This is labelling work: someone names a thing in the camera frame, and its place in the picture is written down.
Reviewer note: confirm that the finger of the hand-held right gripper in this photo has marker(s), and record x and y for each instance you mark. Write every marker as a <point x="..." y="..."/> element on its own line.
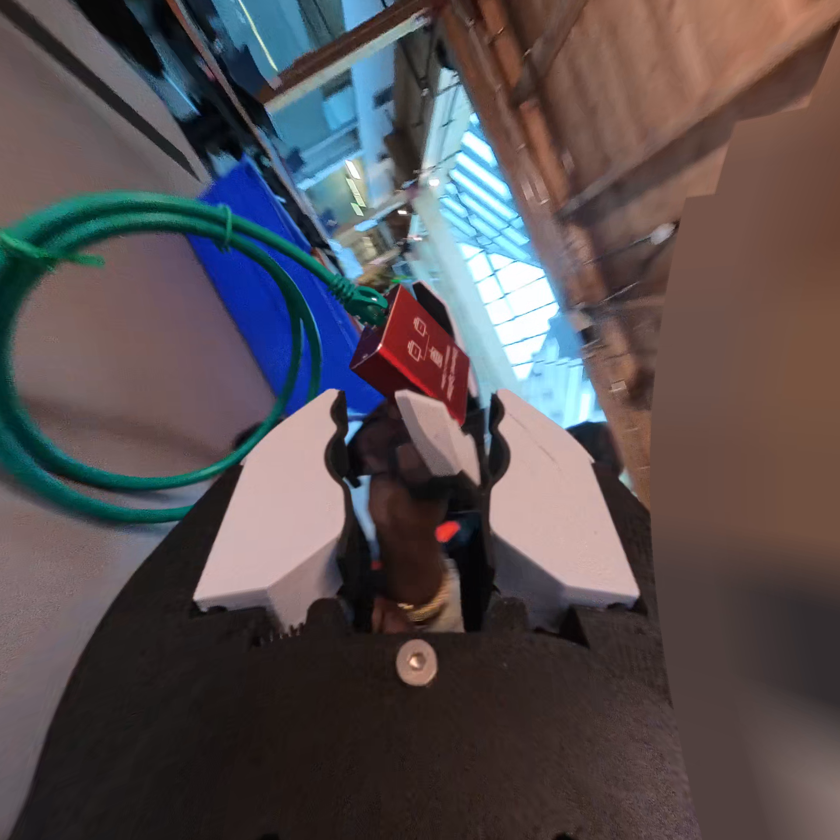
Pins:
<point x="436" y="436"/>
<point x="436" y="308"/>

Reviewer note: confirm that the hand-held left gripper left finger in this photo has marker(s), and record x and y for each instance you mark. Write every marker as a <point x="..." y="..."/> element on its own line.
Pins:
<point x="275" y="518"/>

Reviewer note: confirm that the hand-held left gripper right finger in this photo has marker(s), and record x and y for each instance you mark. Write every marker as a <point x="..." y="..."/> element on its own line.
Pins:
<point x="558" y="518"/>

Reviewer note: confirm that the red ethernet splitter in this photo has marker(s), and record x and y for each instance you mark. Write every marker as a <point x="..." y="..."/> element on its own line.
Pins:
<point x="413" y="354"/>

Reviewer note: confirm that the blue plastic bin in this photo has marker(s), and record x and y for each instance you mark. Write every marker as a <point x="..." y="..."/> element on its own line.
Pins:
<point x="262" y="262"/>

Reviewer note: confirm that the grey desk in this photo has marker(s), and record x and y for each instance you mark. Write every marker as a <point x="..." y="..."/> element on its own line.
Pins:
<point x="98" y="394"/>

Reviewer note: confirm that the person's right hand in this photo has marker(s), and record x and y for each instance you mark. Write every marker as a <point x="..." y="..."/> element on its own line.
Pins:
<point x="403" y="525"/>

